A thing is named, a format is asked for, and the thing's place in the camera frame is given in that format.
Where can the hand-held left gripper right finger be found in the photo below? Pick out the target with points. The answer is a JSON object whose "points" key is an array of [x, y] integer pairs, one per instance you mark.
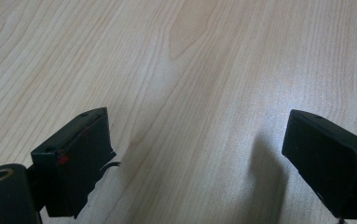
{"points": [[334, 165]]}

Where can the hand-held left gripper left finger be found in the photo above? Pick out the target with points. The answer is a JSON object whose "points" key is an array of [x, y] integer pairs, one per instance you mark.
{"points": [[73, 155]]}

